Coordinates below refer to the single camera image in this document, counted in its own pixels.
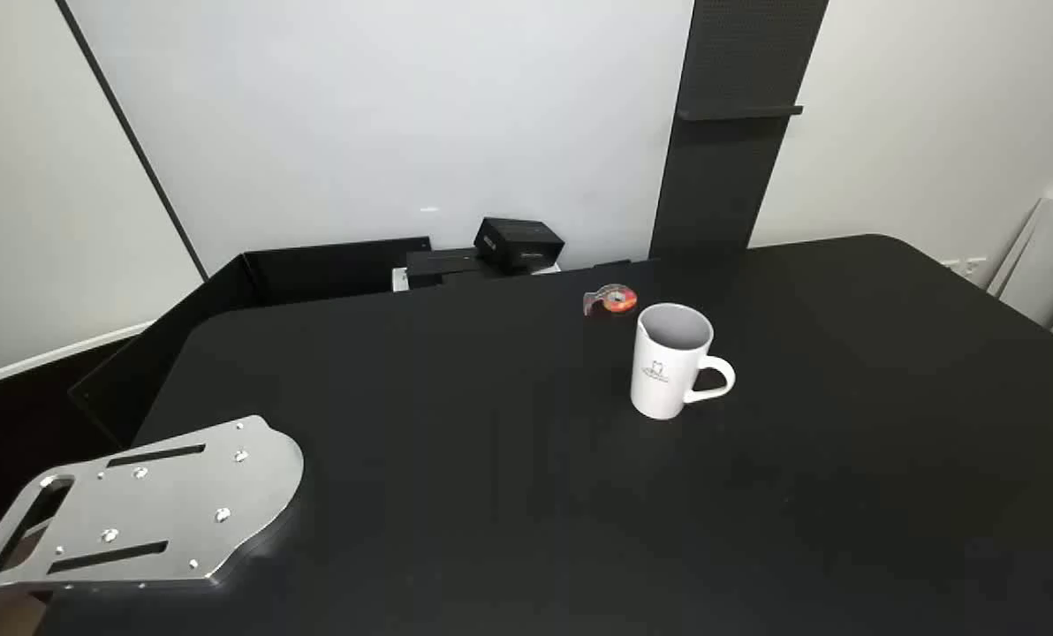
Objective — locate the white ceramic mug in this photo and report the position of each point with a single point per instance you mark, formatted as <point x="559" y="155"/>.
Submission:
<point x="671" y="362"/>

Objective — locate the small black box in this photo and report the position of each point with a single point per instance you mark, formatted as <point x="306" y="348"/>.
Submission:
<point x="517" y="247"/>

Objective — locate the small orange round object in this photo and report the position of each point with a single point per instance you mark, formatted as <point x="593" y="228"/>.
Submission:
<point x="615" y="297"/>

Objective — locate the white whiteboard panel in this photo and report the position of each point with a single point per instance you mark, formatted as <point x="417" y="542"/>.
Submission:
<point x="332" y="122"/>

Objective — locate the black vertical pillar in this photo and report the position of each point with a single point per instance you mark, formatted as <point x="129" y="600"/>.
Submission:
<point x="737" y="96"/>

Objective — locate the silver metal mounting plate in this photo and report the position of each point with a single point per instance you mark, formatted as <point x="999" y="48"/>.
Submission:
<point x="171" y="512"/>

